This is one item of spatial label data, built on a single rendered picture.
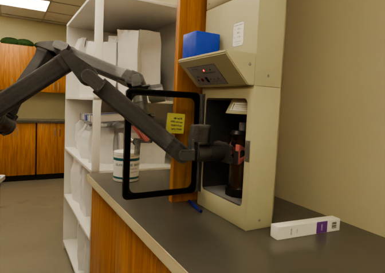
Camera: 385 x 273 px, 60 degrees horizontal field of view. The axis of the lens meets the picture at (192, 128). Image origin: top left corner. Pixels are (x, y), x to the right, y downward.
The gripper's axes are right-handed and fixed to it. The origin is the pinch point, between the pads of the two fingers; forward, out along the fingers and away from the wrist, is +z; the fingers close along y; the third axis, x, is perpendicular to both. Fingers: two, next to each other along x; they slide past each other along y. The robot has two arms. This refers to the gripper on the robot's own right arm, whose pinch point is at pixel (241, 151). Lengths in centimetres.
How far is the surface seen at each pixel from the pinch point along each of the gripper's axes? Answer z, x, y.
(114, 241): -35, 44, 41
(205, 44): -13.8, -37.9, 5.4
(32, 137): -39, 46, 487
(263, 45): -4.5, -35.9, -14.4
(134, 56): -3, -46, 111
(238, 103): -4.4, -17.5, -2.7
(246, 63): -11.1, -29.6, -14.4
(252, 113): -7.4, -14.5, -14.3
